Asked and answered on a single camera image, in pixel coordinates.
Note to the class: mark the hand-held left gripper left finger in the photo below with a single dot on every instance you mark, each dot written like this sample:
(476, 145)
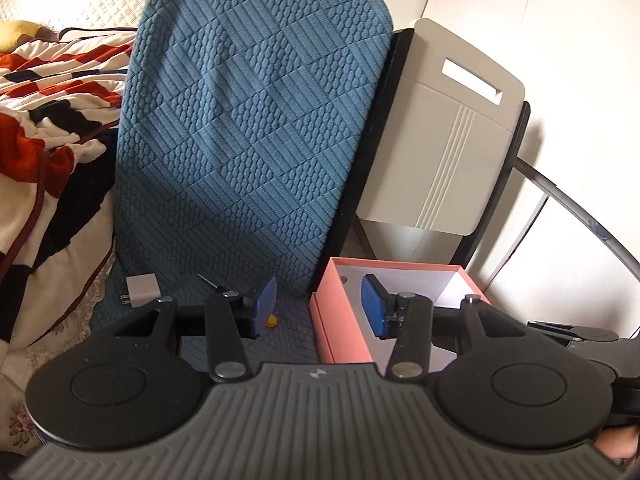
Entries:
(265, 305)

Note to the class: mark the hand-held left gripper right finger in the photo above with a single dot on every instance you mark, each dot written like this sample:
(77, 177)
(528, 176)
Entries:
(372, 310)

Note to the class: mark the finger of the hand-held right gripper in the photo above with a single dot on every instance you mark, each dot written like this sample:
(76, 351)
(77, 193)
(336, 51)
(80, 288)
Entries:
(575, 332)

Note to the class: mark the pink cardboard box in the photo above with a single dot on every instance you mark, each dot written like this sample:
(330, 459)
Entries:
(340, 330)

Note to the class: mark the yellow black screwdriver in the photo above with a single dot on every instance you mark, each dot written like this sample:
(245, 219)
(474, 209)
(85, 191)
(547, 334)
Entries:
(212, 285)

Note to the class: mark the person's right hand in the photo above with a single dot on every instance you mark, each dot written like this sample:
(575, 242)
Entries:
(617, 447)

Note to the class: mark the curved grey metal hoop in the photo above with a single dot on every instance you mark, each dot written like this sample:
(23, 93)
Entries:
(580, 210)

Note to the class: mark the white charger plug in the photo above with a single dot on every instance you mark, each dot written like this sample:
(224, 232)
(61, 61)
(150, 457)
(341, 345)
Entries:
(142, 291)

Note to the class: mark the blue textured mat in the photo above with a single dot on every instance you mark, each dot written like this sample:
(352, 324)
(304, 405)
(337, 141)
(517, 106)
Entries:
(240, 125)

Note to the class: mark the lace bed skirt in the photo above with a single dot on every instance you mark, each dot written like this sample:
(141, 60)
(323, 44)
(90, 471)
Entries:
(55, 320)

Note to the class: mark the red black striped blanket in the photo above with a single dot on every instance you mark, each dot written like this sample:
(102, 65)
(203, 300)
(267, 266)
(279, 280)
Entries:
(60, 110)

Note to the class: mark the yellow pillow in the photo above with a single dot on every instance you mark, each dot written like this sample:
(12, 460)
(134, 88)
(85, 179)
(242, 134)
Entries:
(20, 32)

